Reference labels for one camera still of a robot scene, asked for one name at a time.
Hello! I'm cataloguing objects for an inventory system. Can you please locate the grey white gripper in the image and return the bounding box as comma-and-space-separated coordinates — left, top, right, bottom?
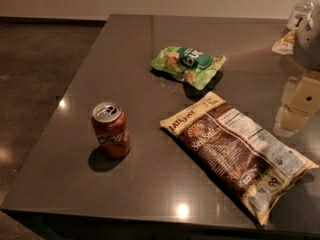
273, 8, 320, 138

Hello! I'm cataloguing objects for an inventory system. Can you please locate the green rice chip bag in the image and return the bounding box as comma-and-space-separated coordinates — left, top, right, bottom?
151, 46, 227, 90

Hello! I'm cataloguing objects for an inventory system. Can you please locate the brown sea salt chip bag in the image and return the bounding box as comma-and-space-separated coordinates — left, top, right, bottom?
160, 92, 317, 225

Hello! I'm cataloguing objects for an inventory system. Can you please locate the red coke can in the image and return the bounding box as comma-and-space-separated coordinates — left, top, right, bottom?
91, 101, 130, 159

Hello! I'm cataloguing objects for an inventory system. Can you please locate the clear plastic water bottle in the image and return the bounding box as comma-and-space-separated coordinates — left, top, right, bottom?
286, 0, 316, 30

